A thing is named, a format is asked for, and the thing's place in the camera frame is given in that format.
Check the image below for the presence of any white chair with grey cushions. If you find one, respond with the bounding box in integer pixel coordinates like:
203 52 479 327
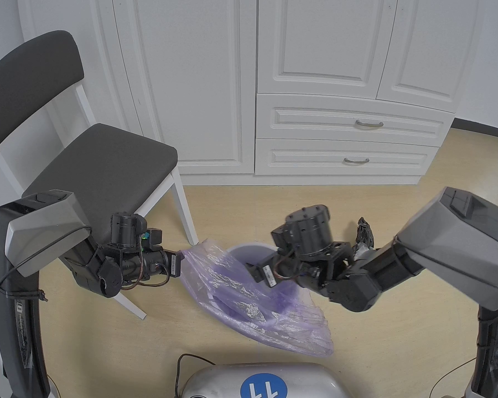
0 30 199 320

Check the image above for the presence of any white trash bin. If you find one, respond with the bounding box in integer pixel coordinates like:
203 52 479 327
225 242 279 270

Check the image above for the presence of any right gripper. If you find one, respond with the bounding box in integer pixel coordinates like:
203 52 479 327
258 260 305 291

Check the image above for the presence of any black and white wrapper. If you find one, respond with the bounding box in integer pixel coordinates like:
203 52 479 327
354 217 378 261

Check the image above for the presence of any purple plastic bag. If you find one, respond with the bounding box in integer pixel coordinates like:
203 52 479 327
178 239 336 357

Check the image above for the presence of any white wardrobe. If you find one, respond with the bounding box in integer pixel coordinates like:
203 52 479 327
17 0 484 185

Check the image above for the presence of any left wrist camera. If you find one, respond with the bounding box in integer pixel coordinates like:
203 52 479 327
144 228 163 251

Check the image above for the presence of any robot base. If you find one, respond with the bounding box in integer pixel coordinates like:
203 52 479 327
183 362 351 398

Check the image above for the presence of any black cable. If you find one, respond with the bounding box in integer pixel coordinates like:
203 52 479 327
434 357 478 398
174 353 216 395

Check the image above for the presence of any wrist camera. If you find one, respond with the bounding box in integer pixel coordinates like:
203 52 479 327
144 228 163 251
271 224 294 253

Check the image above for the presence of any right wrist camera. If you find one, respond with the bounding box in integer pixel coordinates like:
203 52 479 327
271 224 294 253

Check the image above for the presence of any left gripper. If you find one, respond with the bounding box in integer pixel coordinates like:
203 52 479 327
143 249 182 279

